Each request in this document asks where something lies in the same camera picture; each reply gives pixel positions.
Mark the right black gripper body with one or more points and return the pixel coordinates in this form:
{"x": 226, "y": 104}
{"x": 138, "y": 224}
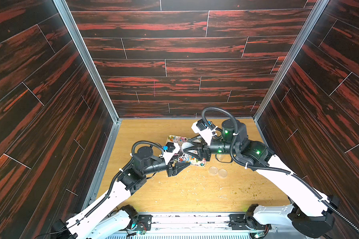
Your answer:
{"x": 203, "y": 149}

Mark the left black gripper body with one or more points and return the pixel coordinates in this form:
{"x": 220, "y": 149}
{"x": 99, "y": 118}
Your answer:
{"x": 169, "y": 170}

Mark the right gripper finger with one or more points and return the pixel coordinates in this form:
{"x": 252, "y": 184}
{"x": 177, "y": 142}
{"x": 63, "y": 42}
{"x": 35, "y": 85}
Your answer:
{"x": 196, "y": 141}
{"x": 195, "y": 155}

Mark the clear plastic jar lid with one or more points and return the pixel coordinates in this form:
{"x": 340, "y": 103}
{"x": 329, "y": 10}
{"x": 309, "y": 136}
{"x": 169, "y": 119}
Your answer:
{"x": 213, "y": 170}

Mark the white-lidded candy jar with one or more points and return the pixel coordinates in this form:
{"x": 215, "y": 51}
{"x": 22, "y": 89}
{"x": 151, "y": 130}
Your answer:
{"x": 184, "y": 158}

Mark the clear candy jar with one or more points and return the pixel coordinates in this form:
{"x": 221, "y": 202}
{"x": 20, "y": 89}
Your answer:
{"x": 219, "y": 157}

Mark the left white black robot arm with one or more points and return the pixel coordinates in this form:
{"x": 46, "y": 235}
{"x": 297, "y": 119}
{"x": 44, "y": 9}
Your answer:
{"x": 96, "y": 221}

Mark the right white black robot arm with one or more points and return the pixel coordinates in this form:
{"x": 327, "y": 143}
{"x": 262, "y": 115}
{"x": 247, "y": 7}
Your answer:
{"x": 310, "y": 211}

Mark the floral pink rectangular tray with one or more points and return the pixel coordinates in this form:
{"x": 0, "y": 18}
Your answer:
{"x": 180, "y": 140}

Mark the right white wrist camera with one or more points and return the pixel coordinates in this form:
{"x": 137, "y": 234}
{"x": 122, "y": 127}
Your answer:
{"x": 207, "y": 133}

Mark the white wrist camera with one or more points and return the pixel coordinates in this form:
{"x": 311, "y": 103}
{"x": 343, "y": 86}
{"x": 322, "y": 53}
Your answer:
{"x": 207, "y": 133}
{"x": 170, "y": 149}

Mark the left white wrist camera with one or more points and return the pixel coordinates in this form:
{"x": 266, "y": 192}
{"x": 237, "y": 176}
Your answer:
{"x": 170, "y": 149}

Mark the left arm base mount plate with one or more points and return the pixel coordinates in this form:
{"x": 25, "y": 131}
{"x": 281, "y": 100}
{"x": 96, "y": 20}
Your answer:
{"x": 140, "y": 222}

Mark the metal front rail frame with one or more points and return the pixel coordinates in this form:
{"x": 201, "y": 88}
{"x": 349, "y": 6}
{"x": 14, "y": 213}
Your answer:
{"x": 178, "y": 226}

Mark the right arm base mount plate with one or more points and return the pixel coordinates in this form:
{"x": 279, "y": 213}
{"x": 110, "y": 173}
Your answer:
{"x": 244, "y": 221}

